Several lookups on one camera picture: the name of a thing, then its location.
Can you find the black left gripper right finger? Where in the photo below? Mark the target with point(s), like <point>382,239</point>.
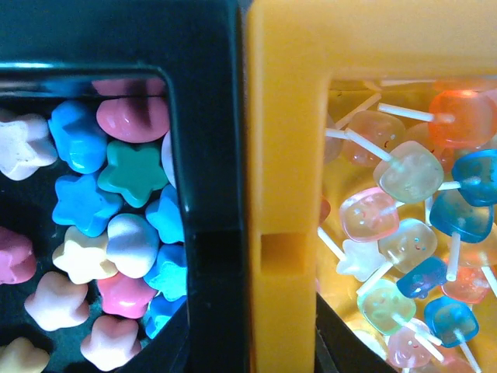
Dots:
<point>337,349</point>

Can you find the yellow bin with lollipops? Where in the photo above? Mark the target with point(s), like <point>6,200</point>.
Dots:
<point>310,63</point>

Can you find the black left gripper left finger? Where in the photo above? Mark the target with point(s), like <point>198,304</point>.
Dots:
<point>168,352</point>

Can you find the black bin with star candies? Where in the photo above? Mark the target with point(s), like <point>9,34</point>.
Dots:
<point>121,181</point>

